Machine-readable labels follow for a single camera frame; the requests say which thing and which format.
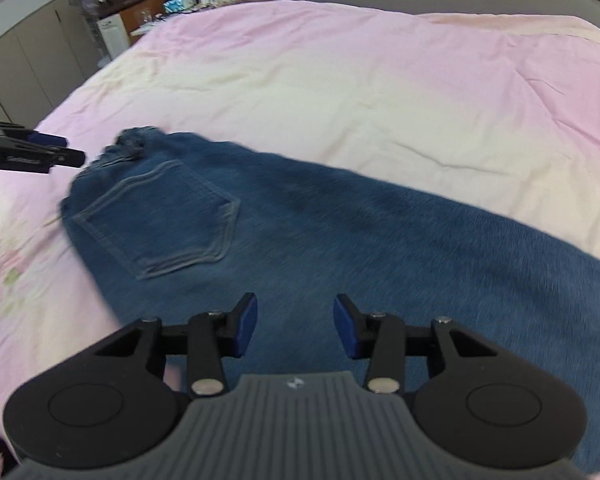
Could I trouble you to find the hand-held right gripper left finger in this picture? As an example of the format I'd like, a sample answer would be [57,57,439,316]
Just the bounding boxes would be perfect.
[95,292,258,401]

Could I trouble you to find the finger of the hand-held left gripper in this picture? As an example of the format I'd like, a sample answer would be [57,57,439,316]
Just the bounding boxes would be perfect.
[0,141,87,175]
[0,119,70,149]

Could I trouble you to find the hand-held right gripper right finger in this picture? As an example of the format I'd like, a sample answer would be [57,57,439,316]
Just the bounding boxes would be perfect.
[332,294,501,395]

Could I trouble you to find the blue denim pants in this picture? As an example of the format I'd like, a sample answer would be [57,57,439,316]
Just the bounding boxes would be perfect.
[60,127,600,476]

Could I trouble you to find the beige built-in cabinets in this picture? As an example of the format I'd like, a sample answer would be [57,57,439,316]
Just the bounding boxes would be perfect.
[0,0,106,126]

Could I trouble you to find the wooden nightstand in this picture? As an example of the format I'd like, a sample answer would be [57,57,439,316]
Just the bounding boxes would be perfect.
[117,2,170,37]

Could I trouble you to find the pink floral blanket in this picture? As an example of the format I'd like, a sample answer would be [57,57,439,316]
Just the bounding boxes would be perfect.
[0,0,600,480]

